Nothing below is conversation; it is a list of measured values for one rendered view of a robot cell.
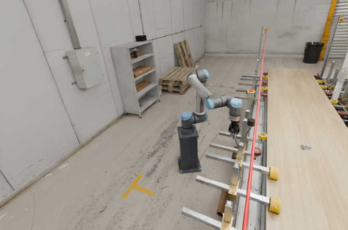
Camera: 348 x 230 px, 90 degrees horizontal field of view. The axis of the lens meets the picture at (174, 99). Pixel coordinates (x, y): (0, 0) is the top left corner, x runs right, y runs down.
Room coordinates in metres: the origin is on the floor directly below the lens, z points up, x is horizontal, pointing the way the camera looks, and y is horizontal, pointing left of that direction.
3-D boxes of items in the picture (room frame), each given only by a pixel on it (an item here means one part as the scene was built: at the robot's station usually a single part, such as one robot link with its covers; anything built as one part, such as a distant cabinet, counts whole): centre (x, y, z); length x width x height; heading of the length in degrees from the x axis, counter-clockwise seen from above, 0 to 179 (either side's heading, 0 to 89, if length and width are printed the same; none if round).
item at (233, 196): (0.78, -0.35, 0.95); 0.14 x 0.06 x 0.05; 152
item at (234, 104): (1.22, -0.48, 1.31); 0.10 x 0.09 x 0.12; 13
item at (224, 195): (1.29, -0.46, 0.04); 0.30 x 0.08 x 0.08; 152
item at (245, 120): (1.24, -0.59, 0.94); 0.04 x 0.04 x 0.48; 62
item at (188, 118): (1.93, -0.15, 0.79); 0.17 x 0.15 x 0.18; 103
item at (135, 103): (3.88, 0.77, 0.78); 0.90 x 0.45 x 1.55; 152
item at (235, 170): (0.80, -0.36, 0.90); 0.04 x 0.04 x 0.48; 62
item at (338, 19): (2.99, -2.77, 1.25); 0.15 x 0.08 x 1.10; 152
